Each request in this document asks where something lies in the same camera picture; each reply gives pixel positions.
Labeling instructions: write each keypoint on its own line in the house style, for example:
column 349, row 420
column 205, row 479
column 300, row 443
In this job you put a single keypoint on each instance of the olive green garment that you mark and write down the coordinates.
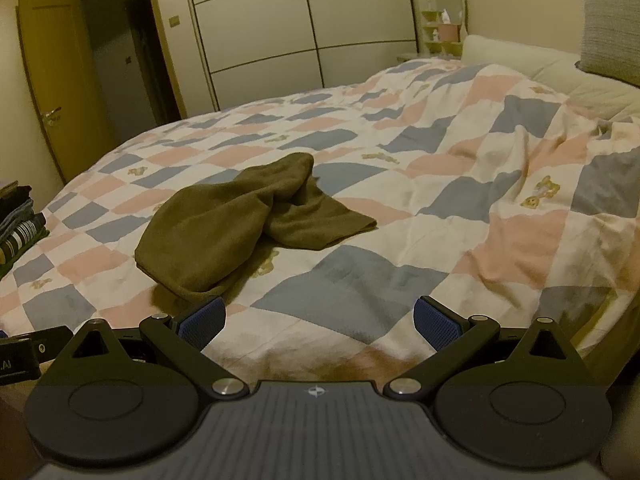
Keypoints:
column 210, row 230

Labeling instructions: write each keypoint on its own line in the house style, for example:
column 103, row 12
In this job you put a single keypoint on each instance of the wooden door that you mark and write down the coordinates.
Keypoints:
column 60, row 75

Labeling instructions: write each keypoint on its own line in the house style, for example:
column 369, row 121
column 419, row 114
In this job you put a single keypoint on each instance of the grey pillow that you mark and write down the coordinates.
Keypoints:
column 610, row 25

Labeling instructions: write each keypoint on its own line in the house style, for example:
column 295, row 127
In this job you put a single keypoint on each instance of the white panelled wardrobe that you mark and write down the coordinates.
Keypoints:
column 300, row 25

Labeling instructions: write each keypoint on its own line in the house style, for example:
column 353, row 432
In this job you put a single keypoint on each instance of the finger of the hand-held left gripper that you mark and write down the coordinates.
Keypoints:
column 52, row 342

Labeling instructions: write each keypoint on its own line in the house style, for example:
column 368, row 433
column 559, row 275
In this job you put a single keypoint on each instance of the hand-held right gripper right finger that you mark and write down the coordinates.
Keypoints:
column 437, row 325

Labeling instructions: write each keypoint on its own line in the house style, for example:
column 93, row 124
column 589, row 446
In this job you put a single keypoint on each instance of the pink box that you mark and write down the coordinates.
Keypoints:
column 448, row 32

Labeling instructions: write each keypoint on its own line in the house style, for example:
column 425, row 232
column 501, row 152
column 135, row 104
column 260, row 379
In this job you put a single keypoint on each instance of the stack of folded clothes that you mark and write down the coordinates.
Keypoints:
column 22, row 235

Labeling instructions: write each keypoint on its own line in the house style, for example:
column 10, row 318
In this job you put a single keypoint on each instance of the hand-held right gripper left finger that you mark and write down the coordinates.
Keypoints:
column 202, row 322

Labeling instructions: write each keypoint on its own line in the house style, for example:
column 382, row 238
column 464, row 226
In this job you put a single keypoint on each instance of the white vanity shelf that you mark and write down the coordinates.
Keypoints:
column 430, row 46

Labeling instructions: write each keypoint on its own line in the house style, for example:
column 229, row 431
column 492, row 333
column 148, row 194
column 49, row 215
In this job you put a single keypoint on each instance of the checkered pink blue quilt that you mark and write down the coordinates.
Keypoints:
column 400, row 210

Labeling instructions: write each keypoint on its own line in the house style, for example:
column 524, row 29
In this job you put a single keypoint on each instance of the wall switch plate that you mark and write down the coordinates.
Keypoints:
column 174, row 21

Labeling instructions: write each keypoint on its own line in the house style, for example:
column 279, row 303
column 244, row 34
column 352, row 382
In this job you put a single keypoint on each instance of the wooden door frame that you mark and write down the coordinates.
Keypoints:
column 162, row 35

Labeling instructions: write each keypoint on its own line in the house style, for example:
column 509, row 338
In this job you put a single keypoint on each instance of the white pillow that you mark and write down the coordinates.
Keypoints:
column 525, row 55

